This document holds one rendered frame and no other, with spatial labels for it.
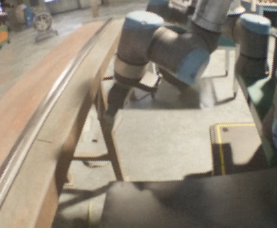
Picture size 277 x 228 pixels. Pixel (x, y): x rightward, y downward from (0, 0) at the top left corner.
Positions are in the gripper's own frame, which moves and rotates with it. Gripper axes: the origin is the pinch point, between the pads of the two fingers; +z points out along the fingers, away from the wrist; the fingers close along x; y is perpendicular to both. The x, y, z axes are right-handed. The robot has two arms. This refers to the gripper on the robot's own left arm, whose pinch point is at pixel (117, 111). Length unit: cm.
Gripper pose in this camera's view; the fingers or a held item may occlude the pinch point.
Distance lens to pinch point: 73.3
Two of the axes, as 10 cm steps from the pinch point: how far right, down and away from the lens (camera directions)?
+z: -2.4, 6.7, 7.0
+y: -9.2, -3.9, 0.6
